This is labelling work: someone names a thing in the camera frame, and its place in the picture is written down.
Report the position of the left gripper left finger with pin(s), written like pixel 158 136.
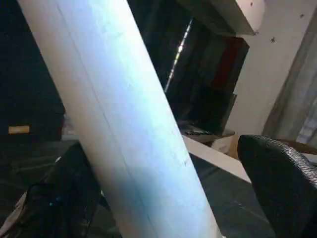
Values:
pixel 62 198

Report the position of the small yellow label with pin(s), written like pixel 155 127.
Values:
pixel 19 129

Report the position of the grey curtain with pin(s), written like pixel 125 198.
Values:
pixel 297 86

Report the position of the tan cardboard box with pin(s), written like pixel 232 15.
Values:
pixel 227 146

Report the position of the black sofa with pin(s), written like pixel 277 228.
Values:
pixel 24 74

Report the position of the dark display cabinet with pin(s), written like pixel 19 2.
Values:
pixel 205 86

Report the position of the white plastic table leg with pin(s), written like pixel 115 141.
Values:
pixel 123 124

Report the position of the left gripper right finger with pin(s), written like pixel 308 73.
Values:
pixel 280 188

